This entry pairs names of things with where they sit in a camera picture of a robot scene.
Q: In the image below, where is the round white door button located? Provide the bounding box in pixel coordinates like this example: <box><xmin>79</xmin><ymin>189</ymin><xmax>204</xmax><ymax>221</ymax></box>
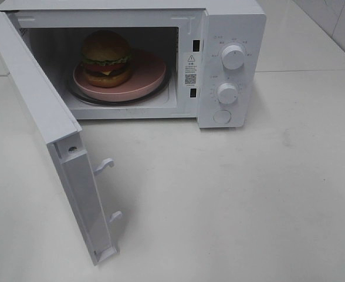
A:
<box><xmin>213</xmin><ymin>110</ymin><xmax>231</xmax><ymax>125</ymax></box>

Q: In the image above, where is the pink round plate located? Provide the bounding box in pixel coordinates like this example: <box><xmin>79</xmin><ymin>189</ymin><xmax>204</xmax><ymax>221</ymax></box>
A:
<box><xmin>73</xmin><ymin>49</ymin><xmax>167</xmax><ymax>103</ymax></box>

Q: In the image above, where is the white microwave door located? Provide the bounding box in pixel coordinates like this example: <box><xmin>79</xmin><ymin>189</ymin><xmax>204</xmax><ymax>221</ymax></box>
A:
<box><xmin>0</xmin><ymin>12</ymin><xmax>122</xmax><ymax>265</ymax></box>

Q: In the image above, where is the toy burger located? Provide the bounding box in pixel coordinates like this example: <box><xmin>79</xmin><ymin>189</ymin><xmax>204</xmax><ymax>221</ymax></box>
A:
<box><xmin>81</xmin><ymin>30</ymin><xmax>132</xmax><ymax>88</ymax></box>

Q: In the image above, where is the glass microwave turntable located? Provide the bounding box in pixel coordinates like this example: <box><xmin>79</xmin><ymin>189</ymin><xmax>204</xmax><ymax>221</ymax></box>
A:
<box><xmin>66</xmin><ymin>65</ymin><xmax>171</xmax><ymax>106</ymax></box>

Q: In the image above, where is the lower white timer knob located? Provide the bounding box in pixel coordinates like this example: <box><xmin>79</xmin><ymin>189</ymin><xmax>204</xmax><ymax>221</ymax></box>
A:
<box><xmin>217</xmin><ymin>83</ymin><xmax>239</xmax><ymax>105</ymax></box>

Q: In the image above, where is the white microwave oven body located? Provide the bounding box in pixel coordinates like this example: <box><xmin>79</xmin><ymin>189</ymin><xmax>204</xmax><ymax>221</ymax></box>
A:
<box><xmin>0</xmin><ymin>1</ymin><xmax>266</xmax><ymax>128</ymax></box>

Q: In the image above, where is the upper white power knob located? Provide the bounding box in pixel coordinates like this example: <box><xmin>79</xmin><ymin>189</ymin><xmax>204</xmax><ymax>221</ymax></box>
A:
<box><xmin>221</xmin><ymin>42</ymin><xmax>245</xmax><ymax>71</ymax></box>

